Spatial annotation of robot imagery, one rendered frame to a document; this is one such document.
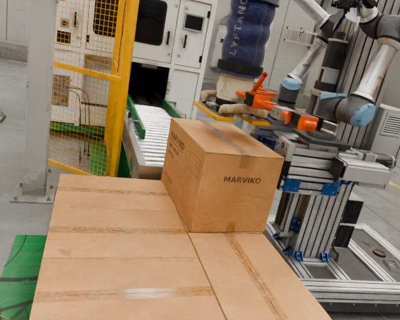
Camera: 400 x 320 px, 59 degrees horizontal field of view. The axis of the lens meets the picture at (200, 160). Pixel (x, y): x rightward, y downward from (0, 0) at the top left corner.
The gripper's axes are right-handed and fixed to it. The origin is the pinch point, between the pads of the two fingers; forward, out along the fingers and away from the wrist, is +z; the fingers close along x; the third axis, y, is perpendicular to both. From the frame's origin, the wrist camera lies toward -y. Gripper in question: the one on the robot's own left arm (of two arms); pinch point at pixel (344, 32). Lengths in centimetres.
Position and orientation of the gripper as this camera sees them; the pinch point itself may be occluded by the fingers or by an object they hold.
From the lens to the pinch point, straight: 161.0
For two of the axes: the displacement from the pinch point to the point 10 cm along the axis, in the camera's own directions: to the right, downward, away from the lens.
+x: 1.8, 3.4, -9.2
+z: -1.8, 9.3, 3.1
